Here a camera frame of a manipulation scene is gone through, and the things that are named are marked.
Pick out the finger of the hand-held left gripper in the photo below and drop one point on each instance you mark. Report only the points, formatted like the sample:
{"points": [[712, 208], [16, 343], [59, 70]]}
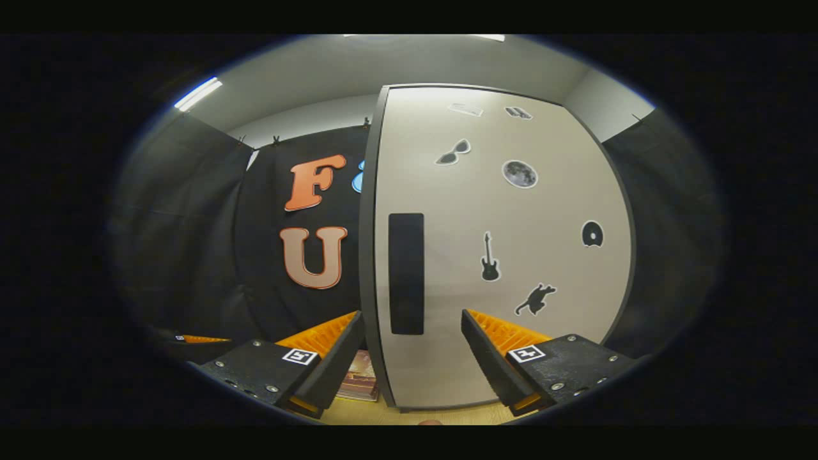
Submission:
{"points": [[192, 348]]}

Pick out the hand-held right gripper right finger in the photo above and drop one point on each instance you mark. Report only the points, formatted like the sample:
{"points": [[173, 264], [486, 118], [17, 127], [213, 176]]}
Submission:
{"points": [[489, 364]]}

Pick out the book with fire cover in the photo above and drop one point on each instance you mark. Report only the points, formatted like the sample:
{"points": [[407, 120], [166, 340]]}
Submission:
{"points": [[359, 377]]}

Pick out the wide ceiling light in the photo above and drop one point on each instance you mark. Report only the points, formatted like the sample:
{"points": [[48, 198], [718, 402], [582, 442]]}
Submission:
{"points": [[489, 37]]}

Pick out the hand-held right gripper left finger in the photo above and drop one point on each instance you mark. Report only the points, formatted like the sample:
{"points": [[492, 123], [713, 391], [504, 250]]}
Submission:
{"points": [[332, 370]]}

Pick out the narrow ceiling light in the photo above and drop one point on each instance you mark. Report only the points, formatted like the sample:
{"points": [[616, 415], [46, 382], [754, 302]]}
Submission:
{"points": [[198, 94]]}

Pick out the grey cabinet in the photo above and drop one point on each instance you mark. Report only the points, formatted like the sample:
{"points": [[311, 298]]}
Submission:
{"points": [[366, 255]]}

